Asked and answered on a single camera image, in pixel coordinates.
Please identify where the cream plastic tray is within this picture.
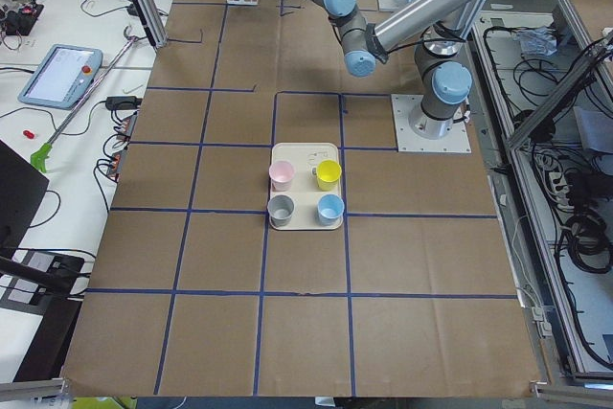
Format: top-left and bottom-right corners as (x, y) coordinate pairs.
(270, 143), (343, 231)

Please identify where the yellow cup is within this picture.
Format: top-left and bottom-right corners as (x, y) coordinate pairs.
(315, 160), (342, 192)

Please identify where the black monitor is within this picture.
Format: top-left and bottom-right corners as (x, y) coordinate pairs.
(0, 142), (49, 259)

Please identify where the teach pendant tablet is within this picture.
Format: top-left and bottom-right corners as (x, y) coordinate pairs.
(17, 44), (102, 109)

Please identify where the white power strip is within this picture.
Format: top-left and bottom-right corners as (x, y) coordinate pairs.
(545, 162), (572, 212)

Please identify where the pink cup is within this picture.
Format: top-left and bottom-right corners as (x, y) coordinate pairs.
(268, 160), (295, 192)

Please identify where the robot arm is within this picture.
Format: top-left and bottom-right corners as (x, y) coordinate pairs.
(310, 0), (486, 140)

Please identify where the green handled reacher grabber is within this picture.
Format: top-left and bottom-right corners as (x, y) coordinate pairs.
(30, 26), (140, 173)

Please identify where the black power adapter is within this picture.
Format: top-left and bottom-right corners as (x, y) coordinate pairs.
(104, 96), (142, 111)

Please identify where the grey cup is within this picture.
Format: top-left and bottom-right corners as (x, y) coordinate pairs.
(267, 194), (295, 228)

